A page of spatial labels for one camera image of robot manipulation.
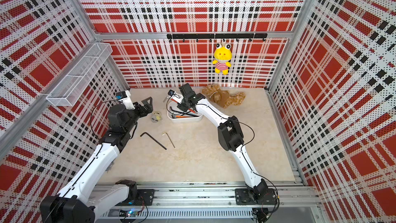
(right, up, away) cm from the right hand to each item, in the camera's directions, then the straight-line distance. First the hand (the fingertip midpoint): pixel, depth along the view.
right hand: (183, 100), depth 97 cm
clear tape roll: (-18, -11, +3) cm, 22 cm away
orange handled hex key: (-3, -11, +7) cm, 14 cm away
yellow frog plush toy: (+24, +27, -6) cm, 37 cm away
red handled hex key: (+5, -7, +4) cm, 10 cm away
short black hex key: (-9, -7, +10) cm, 15 cm away
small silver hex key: (-9, -24, -2) cm, 26 cm away
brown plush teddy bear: (+25, +2, +5) cm, 26 cm away
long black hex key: (-18, -25, -3) cm, 31 cm away
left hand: (-16, 0, -19) cm, 25 cm away
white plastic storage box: (-6, -10, +8) cm, 14 cm away
